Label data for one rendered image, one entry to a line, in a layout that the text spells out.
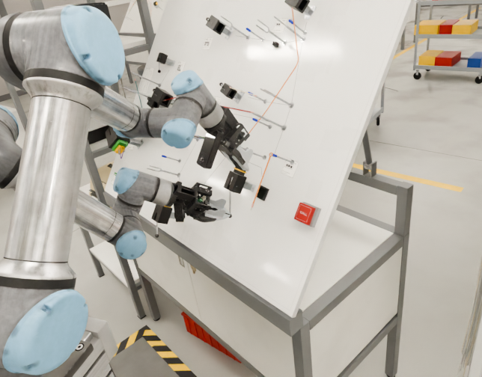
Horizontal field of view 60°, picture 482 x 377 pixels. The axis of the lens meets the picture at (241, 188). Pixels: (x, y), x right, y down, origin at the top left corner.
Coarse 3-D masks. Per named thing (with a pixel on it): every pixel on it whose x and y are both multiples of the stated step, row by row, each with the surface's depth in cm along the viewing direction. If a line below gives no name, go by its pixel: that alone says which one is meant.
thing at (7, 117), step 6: (0, 108) 98; (6, 108) 100; (0, 114) 94; (6, 114) 97; (12, 114) 101; (0, 120) 91; (6, 120) 94; (12, 120) 98; (12, 126) 96; (18, 126) 101; (12, 132) 94; (18, 132) 102
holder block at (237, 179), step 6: (228, 174) 128; (234, 174) 126; (228, 180) 127; (234, 180) 125; (240, 180) 126; (228, 186) 127; (234, 186) 126; (240, 186) 127; (234, 192) 127; (240, 192) 128
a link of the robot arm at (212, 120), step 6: (216, 102) 110; (216, 108) 109; (210, 114) 108; (216, 114) 109; (222, 114) 111; (204, 120) 109; (210, 120) 110; (216, 120) 110; (204, 126) 112; (210, 126) 111
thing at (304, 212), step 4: (300, 204) 114; (304, 204) 114; (300, 208) 114; (304, 208) 113; (308, 208) 112; (312, 208) 112; (296, 212) 115; (300, 212) 114; (304, 212) 113; (308, 212) 112; (312, 212) 112; (296, 216) 115; (300, 216) 114; (304, 216) 113; (308, 216) 112; (312, 216) 112; (300, 220) 114; (304, 220) 113; (308, 220) 112; (308, 224) 112
